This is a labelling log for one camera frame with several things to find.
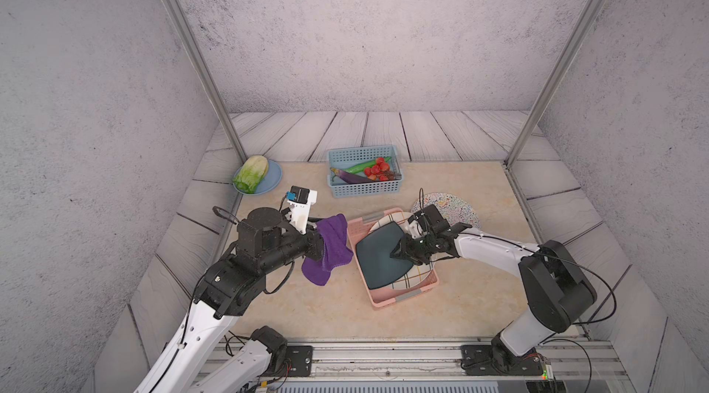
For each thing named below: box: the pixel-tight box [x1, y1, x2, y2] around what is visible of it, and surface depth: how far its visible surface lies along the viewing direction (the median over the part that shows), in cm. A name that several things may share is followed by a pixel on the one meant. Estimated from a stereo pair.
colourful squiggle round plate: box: [411, 191, 481, 228], surface depth 107 cm
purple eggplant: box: [330, 166, 374, 184], surface depth 116 cm
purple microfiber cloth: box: [300, 214, 354, 286], surface depth 58 cm
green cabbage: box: [232, 154, 269, 195], surface depth 113 cm
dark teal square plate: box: [355, 221, 414, 290], surface depth 95 cm
